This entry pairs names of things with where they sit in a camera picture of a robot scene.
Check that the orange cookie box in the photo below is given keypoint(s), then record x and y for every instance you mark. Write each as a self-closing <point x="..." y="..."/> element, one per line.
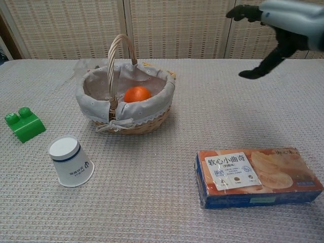
<point x="255" y="177"/>

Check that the woven folding screen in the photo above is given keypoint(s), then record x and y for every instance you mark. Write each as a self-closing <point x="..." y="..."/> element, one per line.
<point x="141" y="27"/>

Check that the yellow curry box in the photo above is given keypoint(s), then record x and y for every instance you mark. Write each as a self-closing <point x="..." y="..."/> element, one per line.
<point x="172" y="73"/>

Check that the white paper cup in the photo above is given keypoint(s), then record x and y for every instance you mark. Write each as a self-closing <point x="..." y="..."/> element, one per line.
<point x="71" y="164"/>

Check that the grey fabric-lined basket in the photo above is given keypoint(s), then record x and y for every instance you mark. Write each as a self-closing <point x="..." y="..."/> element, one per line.
<point x="126" y="101"/>

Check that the orange fruit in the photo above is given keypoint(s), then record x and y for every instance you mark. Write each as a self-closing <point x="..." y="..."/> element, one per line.
<point x="137" y="94"/>

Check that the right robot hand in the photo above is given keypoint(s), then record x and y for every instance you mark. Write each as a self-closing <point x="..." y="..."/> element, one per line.
<point x="278" y="33"/>

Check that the green toy building block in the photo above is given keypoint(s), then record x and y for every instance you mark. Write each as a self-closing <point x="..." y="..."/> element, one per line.
<point x="24" y="125"/>

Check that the textured beige tablecloth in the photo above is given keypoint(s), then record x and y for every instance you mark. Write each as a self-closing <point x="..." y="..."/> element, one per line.
<point x="162" y="152"/>

